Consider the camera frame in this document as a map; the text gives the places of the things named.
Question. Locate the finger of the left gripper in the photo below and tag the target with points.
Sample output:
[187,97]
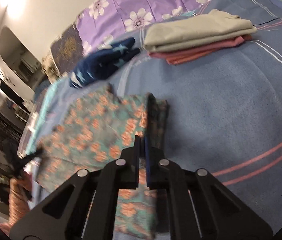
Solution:
[30,157]

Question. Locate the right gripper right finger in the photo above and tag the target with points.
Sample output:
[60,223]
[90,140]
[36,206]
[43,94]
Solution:
[199,206]

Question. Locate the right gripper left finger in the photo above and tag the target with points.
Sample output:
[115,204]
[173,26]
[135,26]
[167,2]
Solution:
[83,207]

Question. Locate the teal floral garment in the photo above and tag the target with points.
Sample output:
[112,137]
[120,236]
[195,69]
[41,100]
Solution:
[96,128]

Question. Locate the pink sleeved left forearm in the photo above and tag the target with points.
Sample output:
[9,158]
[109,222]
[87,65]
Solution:
[18,202]

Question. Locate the turquoise blanket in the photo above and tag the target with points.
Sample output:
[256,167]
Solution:
[37,117]

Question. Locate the beige crumpled cloth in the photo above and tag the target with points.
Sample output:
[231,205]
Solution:
[50,69]

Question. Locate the navy star fleece garment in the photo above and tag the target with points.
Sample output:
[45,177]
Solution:
[101,64]

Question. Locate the blue plaid bed sheet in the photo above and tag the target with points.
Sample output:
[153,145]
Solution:
[226,108]

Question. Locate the dark gold-tree pillow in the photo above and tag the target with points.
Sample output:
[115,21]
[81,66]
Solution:
[67,50]

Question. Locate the folded pink garment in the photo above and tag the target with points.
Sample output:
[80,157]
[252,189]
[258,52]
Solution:
[187,55]

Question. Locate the purple floral pillow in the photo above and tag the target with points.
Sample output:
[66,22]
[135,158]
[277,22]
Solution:
[105,20]

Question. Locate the folded beige garment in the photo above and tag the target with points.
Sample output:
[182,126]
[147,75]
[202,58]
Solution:
[196,31]

